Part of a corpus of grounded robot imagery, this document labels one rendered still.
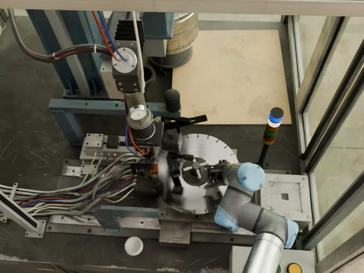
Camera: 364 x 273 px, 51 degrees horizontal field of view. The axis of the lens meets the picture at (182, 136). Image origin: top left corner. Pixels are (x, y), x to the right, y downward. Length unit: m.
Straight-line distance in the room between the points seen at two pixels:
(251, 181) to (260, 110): 0.81
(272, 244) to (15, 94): 1.49
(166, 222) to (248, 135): 0.56
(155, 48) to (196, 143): 0.40
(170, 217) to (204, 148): 0.29
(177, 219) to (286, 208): 0.41
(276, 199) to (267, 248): 0.48
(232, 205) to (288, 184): 0.48
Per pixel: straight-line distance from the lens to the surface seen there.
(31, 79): 2.10
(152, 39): 1.32
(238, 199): 1.06
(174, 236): 1.48
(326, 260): 1.38
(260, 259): 0.99
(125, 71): 0.92
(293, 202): 1.48
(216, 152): 1.46
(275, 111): 1.33
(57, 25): 1.58
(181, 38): 1.77
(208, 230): 1.55
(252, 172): 1.05
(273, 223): 1.06
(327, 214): 1.26
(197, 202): 1.38
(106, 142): 1.60
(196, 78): 1.91
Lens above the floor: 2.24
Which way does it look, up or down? 60 degrees down
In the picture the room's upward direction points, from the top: 4 degrees counter-clockwise
